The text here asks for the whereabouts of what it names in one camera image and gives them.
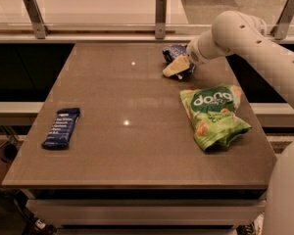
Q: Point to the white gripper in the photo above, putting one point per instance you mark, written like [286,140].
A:
[193,55]

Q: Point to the blue chip bag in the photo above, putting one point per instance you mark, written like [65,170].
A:
[172,52]

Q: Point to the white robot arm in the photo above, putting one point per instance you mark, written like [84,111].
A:
[237,33]

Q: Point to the green snack bag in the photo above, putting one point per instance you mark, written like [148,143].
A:
[212,112]

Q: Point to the blue rxbar blueberry bar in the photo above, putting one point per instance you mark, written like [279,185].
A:
[59,135]

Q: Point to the middle metal railing bracket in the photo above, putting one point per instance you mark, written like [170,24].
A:
[160,19]

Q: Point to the metal railing bracket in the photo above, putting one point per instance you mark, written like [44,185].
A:
[160,19]
[40,30]
[280,29]

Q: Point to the right metal railing bracket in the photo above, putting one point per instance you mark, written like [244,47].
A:
[280,29]

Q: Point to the left metal railing bracket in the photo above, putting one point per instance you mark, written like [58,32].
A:
[40,30]

